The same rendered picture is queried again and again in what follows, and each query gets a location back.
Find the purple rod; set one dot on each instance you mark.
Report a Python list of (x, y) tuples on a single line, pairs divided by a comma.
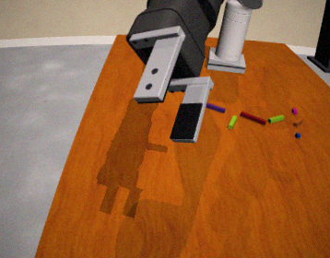
[(215, 108)]

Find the lime green rod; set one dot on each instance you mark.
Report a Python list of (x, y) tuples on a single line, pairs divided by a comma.
[(276, 119), (232, 122)]

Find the dark red rod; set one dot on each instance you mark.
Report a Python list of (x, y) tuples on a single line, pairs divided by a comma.
[(253, 118)]

